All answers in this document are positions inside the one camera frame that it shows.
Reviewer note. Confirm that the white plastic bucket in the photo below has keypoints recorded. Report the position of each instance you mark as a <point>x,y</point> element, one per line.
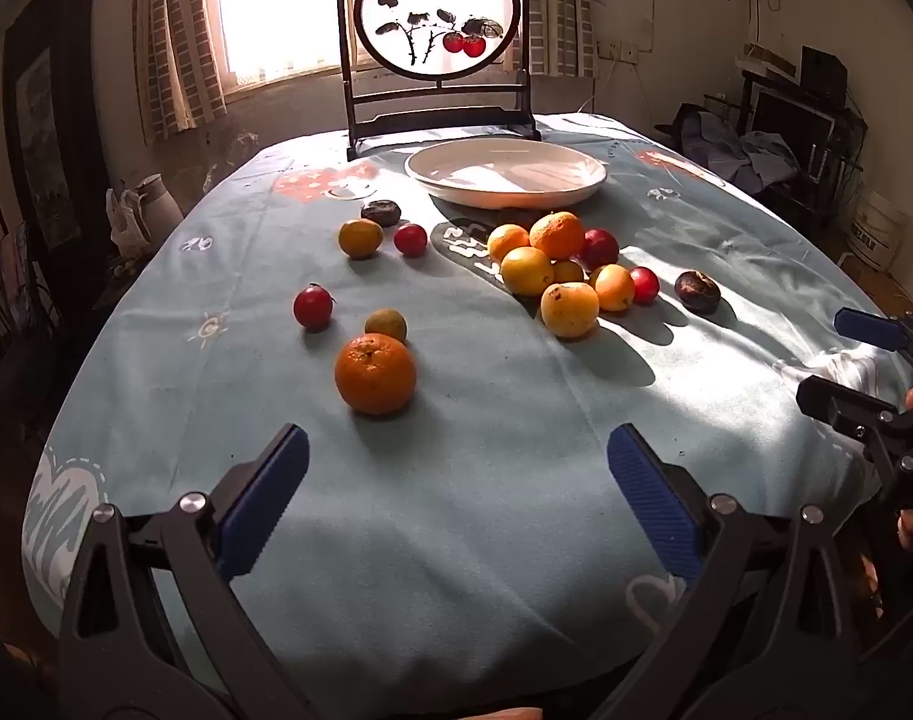
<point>880,229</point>

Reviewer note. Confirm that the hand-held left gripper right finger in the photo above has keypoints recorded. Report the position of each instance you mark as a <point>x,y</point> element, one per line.
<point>655,502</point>

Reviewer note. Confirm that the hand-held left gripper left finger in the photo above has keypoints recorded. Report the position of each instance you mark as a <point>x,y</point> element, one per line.
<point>265,502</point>

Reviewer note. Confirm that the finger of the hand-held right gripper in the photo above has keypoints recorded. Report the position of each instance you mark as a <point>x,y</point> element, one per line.
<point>831,399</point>
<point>869,328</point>

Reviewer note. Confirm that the large dark red plum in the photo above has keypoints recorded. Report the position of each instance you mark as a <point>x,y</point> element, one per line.
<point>600,247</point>

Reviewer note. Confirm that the white oval plate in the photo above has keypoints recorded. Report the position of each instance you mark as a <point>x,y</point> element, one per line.
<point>501,165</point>

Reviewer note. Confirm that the bright window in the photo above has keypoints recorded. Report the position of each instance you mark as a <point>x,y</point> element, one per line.
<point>276,7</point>

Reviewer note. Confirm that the checked curtain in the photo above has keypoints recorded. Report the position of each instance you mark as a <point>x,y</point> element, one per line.
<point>561,7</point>
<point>179,37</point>

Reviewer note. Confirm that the light blue printed tablecloth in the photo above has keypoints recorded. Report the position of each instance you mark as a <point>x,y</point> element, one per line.
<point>464,540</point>

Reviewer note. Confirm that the small yellow fruit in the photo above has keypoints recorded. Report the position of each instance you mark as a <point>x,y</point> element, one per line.
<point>567,271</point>

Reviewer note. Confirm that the round painted table screen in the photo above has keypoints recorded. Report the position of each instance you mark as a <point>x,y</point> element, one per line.
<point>441,124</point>

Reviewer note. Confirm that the black framed monitor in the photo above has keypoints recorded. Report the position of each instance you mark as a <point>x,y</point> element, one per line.
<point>794,120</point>

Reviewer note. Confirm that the dark brown round fruit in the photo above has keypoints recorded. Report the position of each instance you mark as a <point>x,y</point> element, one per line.
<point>697,292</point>
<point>381,211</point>

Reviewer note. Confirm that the wall socket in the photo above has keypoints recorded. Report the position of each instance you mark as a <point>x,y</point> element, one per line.
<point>618,51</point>

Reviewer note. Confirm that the white ceramic pitcher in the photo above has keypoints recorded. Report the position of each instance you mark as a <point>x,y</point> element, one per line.
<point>156,210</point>

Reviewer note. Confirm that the pile of grey clothes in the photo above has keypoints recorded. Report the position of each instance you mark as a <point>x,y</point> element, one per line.
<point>734,150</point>

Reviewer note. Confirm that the small greenish tangerine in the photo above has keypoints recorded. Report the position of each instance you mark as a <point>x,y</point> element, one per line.
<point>386,322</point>
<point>360,238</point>

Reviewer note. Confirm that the orange-yellow round fruit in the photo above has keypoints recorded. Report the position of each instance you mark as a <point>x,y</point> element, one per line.
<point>614,288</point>

